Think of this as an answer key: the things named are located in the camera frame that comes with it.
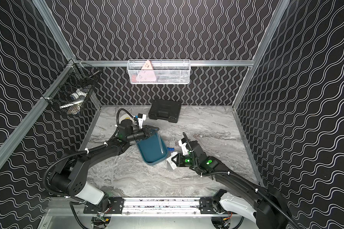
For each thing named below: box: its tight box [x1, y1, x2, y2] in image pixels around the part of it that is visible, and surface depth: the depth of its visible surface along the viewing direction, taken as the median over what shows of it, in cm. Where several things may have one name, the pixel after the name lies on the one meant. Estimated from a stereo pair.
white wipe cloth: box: [166, 157, 178, 172], surface depth 83 cm
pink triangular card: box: [136, 60, 157, 82], surface depth 92 cm
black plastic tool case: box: [148, 98, 182, 124], surface depth 112 cm
